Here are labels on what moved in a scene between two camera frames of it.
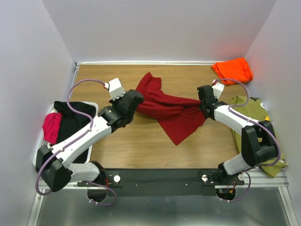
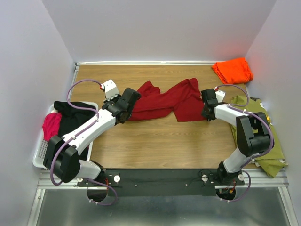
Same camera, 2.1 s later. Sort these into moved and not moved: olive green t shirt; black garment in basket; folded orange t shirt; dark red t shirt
Moved: dark red t shirt
Not moved: black garment in basket; olive green t shirt; folded orange t shirt
